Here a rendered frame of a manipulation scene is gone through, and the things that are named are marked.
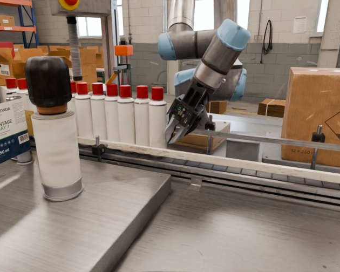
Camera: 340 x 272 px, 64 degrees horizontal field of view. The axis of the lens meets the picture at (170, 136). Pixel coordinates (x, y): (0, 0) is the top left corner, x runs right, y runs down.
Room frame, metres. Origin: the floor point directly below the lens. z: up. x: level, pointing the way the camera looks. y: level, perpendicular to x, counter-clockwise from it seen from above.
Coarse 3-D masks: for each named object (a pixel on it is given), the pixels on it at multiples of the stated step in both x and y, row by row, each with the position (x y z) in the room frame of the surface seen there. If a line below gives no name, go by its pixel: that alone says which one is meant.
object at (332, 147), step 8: (176, 128) 0.79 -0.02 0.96; (216, 136) 0.74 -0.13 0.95; (224, 136) 0.74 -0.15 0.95; (232, 136) 0.73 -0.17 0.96; (240, 136) 0.72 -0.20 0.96; (248, 136) 0.71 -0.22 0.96; (256, 136) 0.71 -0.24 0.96; (288, 144) 0.68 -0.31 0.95; (296, 144) 0.67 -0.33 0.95; (304, 144) 0.66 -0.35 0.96; (312, 144) 0.66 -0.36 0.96; (320, 144) 0.65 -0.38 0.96; (328, 144) 0.65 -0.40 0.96; (336, 144) 0.65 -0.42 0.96
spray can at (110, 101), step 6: (108, 84) 0.83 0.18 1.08; (114, 84) 0.83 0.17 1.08; (108, 90) 0.82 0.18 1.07; (114, 90) 0.82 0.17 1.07; (108, 96) 0.82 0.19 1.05; (114, 96) 0.82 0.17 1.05; (108, 102) 0.81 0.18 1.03; (114, 102) 0.81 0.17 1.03; (108, 108) 0.81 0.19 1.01; (114, 108) 0.81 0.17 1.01; (108, 114) 0.81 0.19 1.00; (114, 114) 0.81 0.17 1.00; (108, 120) 0.81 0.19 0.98; (114, 120) 0.81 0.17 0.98; (108, 126) 0.81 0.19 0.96; (114, 126) 0.81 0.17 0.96; (108, 132) 0.82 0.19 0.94; (114, 132) 0.81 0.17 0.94; (108, 138) 0.82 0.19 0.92; (114, 138) 0.81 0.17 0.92
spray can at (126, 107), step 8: (120, 88) 0.80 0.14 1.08; (128, 88) 0.80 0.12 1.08; (120, 96) 0.80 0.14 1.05; (128, 96) 0.80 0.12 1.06; (120, 104) 0.79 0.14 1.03; (128, 104) 0.79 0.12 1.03; (120, 112) 0.79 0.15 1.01; (128, 112) 0.79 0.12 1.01; (120, 120) 0.79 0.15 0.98; (128, 120) 0.78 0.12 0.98; (120, 128) 0.79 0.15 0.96; (128, 128) 0.78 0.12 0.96; (120, 136) 0.79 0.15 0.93; (128, 136) 0.78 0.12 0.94; (128, 152) 0.78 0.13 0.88
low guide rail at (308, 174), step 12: (84, 144) 0.82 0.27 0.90; (108, 144) 0.79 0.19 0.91; (120, 144) 0.77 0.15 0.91; (132, 144) 0.77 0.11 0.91; (168, 156) 0.72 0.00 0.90; (180, 156) 0.71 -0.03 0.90; (192, 156) 0.69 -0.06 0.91; (204, 156) 0.68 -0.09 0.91; (252, 168) 0.64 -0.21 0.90; (264, 168) 0.63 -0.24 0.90; (276, 168) 0.62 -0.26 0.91; (288, 168) 0.61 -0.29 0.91; (300, 168) 0.60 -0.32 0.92; (324, 180) 0.58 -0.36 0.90; (336, 180) 0.57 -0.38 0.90
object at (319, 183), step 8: (112, 152) 0.79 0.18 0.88; (120, 152) 0.79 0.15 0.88; (136, 152) 0.79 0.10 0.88; (160, 160) 0.73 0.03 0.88; (168, 160) 0.73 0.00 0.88; (176, 160) 0.73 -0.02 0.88; (184, 160) 0.73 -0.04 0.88; (208, 168) 0.68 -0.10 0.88; (216, 168) 0.68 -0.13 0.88; (224, 168) 0.68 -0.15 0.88; (232, 168) 0.68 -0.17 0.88; (240, 168) 0.68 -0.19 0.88; (256, 176) 0.63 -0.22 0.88; (264, 176) 0.63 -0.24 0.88; (272, 176) 0.63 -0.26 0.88; (280, 176) 0.63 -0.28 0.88; (288, 176) 0.63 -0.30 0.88; (304, 184) 0.59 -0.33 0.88; (312, 184) 0.59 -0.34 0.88; (320, 184) 0.59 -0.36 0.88; (328, 184) 0.59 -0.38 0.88; (336, 184) 0.59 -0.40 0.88
